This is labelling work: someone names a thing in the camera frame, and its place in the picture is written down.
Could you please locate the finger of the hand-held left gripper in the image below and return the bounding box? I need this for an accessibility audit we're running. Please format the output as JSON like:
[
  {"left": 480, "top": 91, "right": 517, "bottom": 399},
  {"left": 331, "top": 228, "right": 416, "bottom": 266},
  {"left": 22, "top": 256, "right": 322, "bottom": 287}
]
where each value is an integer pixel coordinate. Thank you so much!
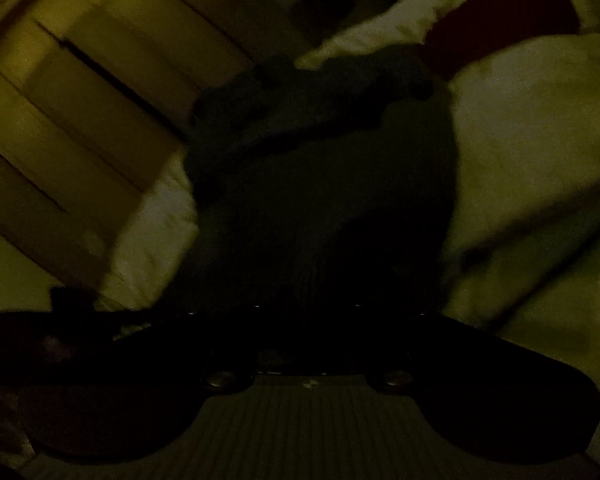
[{"left": 97, "top": 306, "right": 157, "bottom": 333}]

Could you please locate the wooden wardrobe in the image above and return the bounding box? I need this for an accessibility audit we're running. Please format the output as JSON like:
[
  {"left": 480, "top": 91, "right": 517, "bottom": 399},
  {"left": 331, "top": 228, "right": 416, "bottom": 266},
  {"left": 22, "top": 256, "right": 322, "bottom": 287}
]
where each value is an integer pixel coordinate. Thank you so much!
[{"left": 0, "top": 0, "right": 261, "bottom": 293}]

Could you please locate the dark knitted sweater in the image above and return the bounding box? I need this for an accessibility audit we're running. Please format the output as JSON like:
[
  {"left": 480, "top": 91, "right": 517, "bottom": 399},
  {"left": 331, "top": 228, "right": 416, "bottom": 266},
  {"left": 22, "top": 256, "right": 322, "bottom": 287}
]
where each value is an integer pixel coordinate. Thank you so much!
[{"left": 179, "top": 44, "right": 462, "bottom": 321}]

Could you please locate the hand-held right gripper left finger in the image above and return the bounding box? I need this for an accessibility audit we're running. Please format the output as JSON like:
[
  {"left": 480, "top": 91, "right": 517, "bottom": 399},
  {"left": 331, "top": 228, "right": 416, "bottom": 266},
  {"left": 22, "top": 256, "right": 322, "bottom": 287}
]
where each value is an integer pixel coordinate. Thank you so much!
[{"left": 27, "top": 303, "right": 302, "bottom": 393}]

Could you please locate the red cloth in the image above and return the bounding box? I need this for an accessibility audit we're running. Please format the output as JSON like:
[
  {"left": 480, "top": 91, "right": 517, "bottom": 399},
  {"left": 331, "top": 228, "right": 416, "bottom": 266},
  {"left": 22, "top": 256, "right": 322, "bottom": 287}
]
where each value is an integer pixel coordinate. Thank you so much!
[{"left": 422, "top": 0, "right": 582, "bottom": 82}]

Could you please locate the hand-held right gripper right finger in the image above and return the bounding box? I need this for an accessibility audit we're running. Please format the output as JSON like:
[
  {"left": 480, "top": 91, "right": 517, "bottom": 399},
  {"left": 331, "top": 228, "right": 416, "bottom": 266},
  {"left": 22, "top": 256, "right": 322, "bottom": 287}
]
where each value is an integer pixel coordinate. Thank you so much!
[{"left": 304, "top": 303, "right": 600, "bottom": 394}]

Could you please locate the cream bed duvet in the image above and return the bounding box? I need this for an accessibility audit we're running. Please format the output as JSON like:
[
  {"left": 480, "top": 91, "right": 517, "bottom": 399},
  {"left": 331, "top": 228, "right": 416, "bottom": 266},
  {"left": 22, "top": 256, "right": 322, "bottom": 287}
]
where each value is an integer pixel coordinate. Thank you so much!
[{"left": 99, "top": 0, "right": 600, "bottom": 366}]

